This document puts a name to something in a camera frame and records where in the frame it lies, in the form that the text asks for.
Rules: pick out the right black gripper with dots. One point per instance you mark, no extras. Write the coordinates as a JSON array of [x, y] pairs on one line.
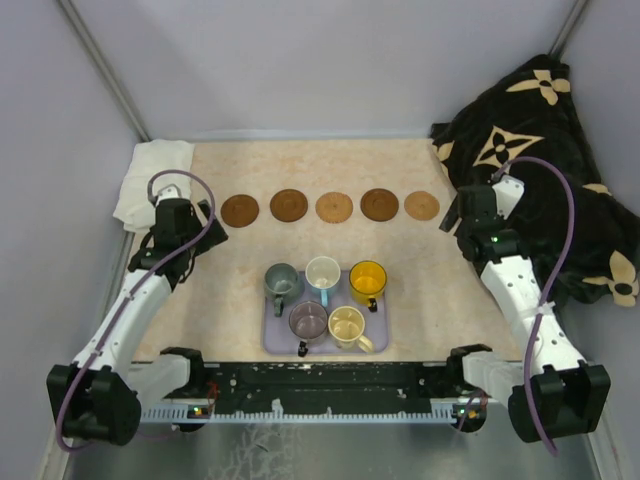
[[451, 217]]

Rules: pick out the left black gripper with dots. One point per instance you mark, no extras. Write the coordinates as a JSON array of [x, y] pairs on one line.
[[215, 236]]

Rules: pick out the yellow glass mug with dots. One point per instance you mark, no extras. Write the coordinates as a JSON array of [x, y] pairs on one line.
[[367, 282]]

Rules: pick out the cream ceramic mug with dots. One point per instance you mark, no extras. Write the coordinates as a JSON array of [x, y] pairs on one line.
[[346, 325]]

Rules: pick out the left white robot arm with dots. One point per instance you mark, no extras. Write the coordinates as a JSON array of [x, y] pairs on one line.
[[97, 397]]

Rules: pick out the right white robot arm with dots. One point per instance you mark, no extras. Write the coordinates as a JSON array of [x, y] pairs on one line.
[[555, 391]]

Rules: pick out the rightmost woven rattan coaster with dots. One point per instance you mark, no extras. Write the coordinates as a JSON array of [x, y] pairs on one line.
[[421, 205]]

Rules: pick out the woven rattan coaster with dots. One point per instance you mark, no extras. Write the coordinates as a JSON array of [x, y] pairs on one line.
[[334, 207], [421, 205]]

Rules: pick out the leftmost brown wooden coaster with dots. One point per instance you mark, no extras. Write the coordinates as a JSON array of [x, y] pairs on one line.
[[240, 210]]

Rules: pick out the brown wooden coaster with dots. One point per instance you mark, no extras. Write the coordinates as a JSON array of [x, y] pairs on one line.
[[240, 210], [289, 205]]

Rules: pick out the middle woven rattan coaster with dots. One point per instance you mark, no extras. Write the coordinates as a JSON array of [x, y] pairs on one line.
[[334, 207]]

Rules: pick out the grey-green ceramic mug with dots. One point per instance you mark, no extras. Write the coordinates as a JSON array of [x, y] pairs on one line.
[[283, 286]]

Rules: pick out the black floral blanket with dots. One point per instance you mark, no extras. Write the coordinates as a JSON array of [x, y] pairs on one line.
[[527, 125]]

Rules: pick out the lavender plastic tray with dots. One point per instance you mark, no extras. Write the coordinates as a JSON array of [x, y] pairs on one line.
[[278, 338]]

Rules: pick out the white and blue mug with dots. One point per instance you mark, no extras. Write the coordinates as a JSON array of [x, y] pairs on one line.
[[323, 275]]

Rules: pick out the purple glass mug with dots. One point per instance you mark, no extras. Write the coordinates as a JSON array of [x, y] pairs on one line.
[[308, 321]]

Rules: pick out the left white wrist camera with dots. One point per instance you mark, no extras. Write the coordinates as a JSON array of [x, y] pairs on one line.
[[168, 192]]

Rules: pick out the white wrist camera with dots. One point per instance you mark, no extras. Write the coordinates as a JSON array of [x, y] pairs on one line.
[[508, 191], [168, 192]]

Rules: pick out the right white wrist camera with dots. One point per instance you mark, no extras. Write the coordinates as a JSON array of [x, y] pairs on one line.
[[508, 191]]

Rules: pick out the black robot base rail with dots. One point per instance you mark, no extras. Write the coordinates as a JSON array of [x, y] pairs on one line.
[[330, 392]]

